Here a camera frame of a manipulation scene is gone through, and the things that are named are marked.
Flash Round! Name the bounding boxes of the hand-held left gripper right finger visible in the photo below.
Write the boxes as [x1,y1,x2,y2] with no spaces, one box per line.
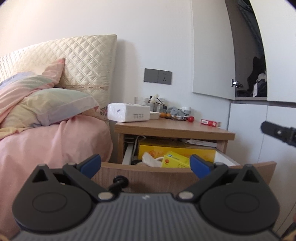
[178,154,264,202]

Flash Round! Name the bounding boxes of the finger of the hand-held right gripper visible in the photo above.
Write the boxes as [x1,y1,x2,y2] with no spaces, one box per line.
[260,121,296,147]

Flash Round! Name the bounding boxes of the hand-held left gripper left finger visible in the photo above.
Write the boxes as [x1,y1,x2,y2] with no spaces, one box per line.
[31,153,115,202]

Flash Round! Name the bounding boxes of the yellow medicine box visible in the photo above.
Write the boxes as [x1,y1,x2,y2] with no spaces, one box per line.
[160,152,193,169]

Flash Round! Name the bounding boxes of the wooden nightstand drawer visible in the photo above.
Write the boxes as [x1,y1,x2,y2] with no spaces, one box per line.
[91,138,277,194]

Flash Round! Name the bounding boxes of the black drawer key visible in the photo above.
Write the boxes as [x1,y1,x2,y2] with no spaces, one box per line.
[108,176,129,193]

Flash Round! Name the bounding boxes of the white papers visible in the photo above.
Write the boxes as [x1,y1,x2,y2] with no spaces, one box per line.
[186,139,218,148]

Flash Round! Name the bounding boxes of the pink blanket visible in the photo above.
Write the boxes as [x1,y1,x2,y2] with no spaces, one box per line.
[0,112,114,239]

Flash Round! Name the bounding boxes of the large orange-yellow box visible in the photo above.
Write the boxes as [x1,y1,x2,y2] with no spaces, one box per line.
[138,138,217,163]

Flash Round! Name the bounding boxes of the red flat box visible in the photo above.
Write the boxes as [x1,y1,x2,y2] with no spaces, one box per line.
[200,119,222,128]

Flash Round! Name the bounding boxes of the white crumpled bag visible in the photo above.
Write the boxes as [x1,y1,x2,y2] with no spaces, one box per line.
[142,152,164,168]

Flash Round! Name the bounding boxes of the grey toy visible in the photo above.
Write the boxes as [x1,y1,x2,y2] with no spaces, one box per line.
[168,106,185,116]

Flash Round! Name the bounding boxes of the white tissue pack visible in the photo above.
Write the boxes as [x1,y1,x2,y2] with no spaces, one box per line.
[107,103,151,123]

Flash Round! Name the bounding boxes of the pastel pillow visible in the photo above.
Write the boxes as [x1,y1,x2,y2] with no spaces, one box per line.
[5,88,100,128]

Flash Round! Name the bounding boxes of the dark clothes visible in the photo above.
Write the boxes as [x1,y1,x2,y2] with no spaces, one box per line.
[236,56,268,98]

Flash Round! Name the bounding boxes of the grey cup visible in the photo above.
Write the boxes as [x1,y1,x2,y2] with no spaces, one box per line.
[134,97,150,106]

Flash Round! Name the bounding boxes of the pink striped pillow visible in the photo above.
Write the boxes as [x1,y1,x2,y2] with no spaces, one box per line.
[0,58,65,137]

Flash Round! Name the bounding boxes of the cream quilted headboard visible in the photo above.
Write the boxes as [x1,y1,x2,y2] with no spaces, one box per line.
[0,34,118,121]

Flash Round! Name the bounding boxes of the white open wardrobe door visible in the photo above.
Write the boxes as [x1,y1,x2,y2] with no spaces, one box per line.
[191,0,237,101]

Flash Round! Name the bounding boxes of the grey wall socket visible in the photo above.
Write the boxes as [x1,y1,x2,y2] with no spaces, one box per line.
[158,69,173,84]

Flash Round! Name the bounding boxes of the grey wall switch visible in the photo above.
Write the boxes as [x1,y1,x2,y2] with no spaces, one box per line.
[144,68,159,83]

